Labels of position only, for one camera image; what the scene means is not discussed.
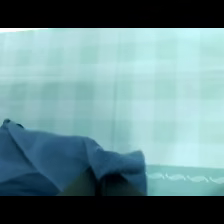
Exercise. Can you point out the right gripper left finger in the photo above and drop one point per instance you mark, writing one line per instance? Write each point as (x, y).
(81, 186)

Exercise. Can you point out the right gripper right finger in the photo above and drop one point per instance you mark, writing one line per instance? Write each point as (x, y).
(115, 187)

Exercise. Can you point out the blue garment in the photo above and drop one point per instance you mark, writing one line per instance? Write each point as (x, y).
(50, 156)

